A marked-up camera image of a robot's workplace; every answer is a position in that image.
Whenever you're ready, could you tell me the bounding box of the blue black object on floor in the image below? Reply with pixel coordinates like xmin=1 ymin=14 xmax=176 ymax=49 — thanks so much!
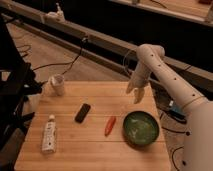
xmin=168 ymin=100 xmax=186 ymax=124

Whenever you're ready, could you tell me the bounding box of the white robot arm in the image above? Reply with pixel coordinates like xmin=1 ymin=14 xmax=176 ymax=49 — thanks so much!
xmin=126 ymin=44 xmax=213 ymax=171

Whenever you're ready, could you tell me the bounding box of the white tube with label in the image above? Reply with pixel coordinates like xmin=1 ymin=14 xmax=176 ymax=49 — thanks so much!
xmin=41 ymin=115 xmax=56 ymax=153

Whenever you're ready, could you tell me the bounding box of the grey metal rail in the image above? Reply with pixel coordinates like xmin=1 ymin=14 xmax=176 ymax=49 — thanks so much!
xmin=0 ymin=0 xmax=213 ymax=92

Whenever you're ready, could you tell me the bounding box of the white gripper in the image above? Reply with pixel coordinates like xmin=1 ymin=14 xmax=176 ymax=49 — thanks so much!
xmin=126 ymin=62 xmax=151 ymax=104

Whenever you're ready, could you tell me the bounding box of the black cable on floor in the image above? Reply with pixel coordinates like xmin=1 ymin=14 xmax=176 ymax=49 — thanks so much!
xmin=16 ymin=36 xmax=88 ymax=84

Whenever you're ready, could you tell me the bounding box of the black rectangular device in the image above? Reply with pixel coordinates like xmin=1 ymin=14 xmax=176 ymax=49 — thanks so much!
xmin=75 ymin=103 xmax=91 ymax=123

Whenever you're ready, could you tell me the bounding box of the red orange pepper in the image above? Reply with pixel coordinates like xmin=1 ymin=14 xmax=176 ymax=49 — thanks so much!
xmin=104 ymin=116 xmax=116 ymax=136

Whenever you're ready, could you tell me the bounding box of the white cup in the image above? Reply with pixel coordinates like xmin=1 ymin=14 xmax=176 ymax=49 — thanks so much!
xmin=49 ymin=74 xmax=65 ymax=96

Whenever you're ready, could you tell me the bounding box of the black equipment at left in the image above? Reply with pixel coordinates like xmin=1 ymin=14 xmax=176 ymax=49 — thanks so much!
xmin=0 ymin=15 xmax=42 ymax=151

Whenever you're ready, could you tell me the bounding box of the green bowl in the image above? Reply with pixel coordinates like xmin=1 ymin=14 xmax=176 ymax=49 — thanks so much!
xmin=123 ymin=111 xmax=159 ymax=146

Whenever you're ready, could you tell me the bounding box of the white object on rail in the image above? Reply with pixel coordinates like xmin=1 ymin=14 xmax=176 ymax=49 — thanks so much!
xmin=40 ymin=4 xmax=65 ymax=23

